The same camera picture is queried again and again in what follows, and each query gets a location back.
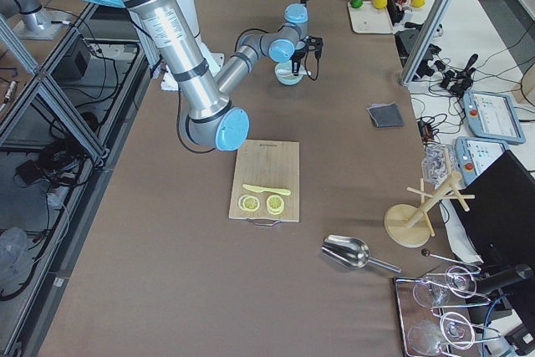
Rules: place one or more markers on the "yellow plastic knife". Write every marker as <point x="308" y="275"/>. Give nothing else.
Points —
<point x="262" y="189"/>

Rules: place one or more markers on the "teach pendant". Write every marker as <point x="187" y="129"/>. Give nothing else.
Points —
<point x="474" y="155"/>
<point x="492" y="116"/>

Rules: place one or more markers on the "upper teach pendant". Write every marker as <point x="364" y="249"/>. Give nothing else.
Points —
<point x="492" y="116"/>

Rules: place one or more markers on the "lower wine glass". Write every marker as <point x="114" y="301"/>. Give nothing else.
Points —
<point x="451" y="333"/>

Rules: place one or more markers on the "lower teach pendant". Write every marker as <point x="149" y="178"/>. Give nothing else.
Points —
<point x="474" y="155"/>

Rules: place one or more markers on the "right lemon slice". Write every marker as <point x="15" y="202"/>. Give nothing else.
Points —
<point x="275" y="204"/>

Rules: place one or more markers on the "white tray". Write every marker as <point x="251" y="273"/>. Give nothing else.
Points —
<point x="368" y="20"/>

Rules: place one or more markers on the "lemon slice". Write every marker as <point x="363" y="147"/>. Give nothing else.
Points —
<point x="248" y="203"/>
<point x="275" y="204"/>

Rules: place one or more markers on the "left lemon slice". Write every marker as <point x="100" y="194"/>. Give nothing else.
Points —
<point x="248" y="203"/>

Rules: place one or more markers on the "wine glass rack tray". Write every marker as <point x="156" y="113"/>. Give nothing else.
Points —
<point x="409" y="312"/>

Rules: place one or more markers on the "light blue ceramic bowl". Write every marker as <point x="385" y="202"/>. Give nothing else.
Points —
<point x="287" y="80"/>

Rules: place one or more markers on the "bamboo cutting board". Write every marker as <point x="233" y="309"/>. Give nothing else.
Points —
<point x="267" y="163"/>

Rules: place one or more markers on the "white ceramic spoon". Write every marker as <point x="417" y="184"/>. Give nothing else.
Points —
<point x="289" y="72"/>

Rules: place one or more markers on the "black monitor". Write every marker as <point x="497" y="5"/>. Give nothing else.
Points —
<point x="500" y="222"/>

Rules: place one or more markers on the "yellow lemon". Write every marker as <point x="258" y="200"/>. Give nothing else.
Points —
<point x="417" y="3"/>
<point x="380" y="4"/>

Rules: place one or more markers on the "grey folded cloth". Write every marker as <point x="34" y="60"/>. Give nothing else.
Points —
<point x="385" y="115"/>

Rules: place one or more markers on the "aluminium frame post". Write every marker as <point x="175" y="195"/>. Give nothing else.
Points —
<point x="434" y="17"/>

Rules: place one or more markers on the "clear plastic container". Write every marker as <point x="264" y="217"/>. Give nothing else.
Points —
<point x="433" y="165"/>

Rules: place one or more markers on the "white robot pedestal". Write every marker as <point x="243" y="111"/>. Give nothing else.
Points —
<point x="188" y="1"/>

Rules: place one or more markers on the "metal scoop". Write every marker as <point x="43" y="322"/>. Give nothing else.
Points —
<point x="352" y="253"/>

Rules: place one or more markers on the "wooden mug tree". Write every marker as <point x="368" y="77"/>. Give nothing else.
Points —
<point x="411" y="226"/>

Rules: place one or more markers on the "green lime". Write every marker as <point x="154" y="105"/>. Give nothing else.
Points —
<point x="356" y="3"/>

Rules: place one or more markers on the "upper wine glass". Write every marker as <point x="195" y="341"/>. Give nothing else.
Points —
<point x="436" y="289"/>

